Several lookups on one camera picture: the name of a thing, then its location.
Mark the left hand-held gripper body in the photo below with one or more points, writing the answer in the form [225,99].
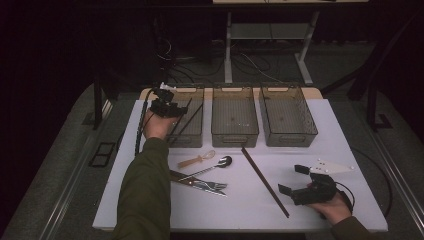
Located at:
[161,105]

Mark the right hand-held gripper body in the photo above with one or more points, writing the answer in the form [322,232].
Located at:
[315,191]

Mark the black chopstick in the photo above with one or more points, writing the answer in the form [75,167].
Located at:
[190,120]
[185,110]

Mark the clear grey plastic bin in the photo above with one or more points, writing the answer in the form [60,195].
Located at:
[286,121]
[195,130]
[234,123]

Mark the metal spoon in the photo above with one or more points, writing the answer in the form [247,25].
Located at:
[227,161]

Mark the person's left hand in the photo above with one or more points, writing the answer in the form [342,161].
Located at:
[158,126]

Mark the person's right hand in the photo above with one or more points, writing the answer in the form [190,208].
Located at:
[331,210]

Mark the white table mat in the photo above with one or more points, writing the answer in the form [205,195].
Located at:
[240,206]

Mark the black metal stand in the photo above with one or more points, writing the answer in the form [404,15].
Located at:
[371,100]
[97,100]

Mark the white metal desk frame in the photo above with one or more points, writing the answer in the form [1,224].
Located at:
[228,50]

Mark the metal floor rail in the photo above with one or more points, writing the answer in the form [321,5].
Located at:
[396,180]
[71,186]

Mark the black rectangular floor frame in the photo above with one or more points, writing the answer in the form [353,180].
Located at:
[96,161]

